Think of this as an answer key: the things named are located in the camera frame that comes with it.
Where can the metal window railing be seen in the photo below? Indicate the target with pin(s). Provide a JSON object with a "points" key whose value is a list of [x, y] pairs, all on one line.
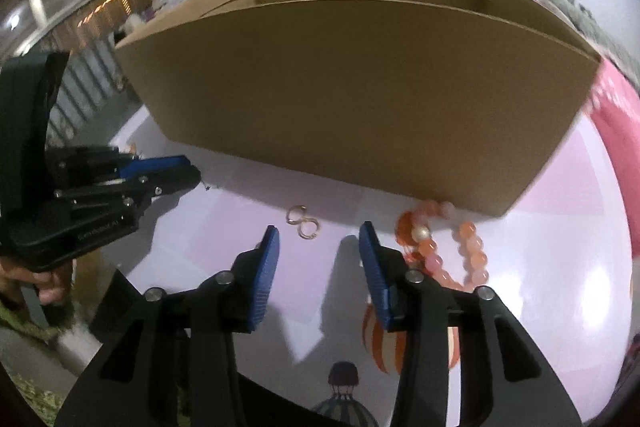
{"points": [[85, 72]]}

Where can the person's left forearm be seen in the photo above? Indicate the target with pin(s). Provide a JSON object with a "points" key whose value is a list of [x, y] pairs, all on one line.
{"points": [[25, 322]]}

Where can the pink blanket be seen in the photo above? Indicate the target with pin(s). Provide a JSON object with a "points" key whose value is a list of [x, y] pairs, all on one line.
{"points": [[617, 147]]}

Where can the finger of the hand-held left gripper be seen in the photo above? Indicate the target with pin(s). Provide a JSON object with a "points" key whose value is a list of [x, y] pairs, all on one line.
{"points": [[175, 184], [155, 165]]}

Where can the brown cardboard box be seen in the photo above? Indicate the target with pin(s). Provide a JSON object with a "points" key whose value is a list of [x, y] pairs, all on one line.
{"points": [[360, 97]]}

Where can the pink printed table cover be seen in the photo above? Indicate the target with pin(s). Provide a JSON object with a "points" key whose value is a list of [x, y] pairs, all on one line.
{"points": [[550, 282]]}

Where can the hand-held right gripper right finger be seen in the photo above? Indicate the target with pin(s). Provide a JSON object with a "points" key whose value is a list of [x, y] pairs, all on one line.
{"points": [[372, 272]]}

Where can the person's left hand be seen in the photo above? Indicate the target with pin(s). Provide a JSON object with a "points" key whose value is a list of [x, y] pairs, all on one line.
{"points": [[35, 282]]}

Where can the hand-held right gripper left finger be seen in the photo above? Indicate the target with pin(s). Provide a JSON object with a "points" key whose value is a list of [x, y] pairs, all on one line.
{"points": [[267, 267]]}

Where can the grey fluffy blanket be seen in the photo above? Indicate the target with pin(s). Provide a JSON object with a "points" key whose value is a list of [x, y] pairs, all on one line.
{"points": [[585, 22]]}

